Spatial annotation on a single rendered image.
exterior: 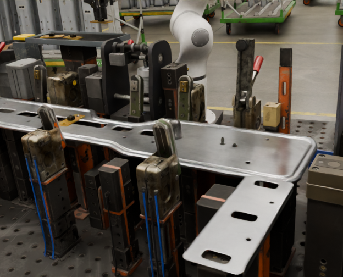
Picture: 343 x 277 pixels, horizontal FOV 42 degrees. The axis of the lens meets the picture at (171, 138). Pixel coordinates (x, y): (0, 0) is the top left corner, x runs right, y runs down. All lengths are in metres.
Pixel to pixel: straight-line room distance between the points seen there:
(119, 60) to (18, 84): 0.41
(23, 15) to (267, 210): 5.46
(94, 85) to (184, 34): 0.38
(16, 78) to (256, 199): 1.00
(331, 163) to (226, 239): 0.25
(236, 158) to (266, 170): 0.08
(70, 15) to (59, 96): 4.30
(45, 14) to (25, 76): 4.35
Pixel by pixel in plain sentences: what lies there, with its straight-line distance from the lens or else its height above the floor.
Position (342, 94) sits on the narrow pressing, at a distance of 0.89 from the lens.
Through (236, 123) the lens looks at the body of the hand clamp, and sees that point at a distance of 1.19.
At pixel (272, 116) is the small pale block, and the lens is 1.12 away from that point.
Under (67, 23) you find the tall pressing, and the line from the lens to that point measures 5.80.
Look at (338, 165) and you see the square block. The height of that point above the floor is 1.06.
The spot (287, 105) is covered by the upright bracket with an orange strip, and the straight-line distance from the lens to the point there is 1.15.
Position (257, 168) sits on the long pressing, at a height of 1.00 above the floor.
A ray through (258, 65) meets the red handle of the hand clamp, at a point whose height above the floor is 1.13.
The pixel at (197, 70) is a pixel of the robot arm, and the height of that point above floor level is 1.00.
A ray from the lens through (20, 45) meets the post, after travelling 1.82.
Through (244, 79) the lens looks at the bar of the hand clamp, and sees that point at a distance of 1.16.
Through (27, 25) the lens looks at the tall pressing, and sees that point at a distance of 6.06.
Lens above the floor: 1.45
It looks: 23 degrees down
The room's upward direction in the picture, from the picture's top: 4 degrees counter-clockwise
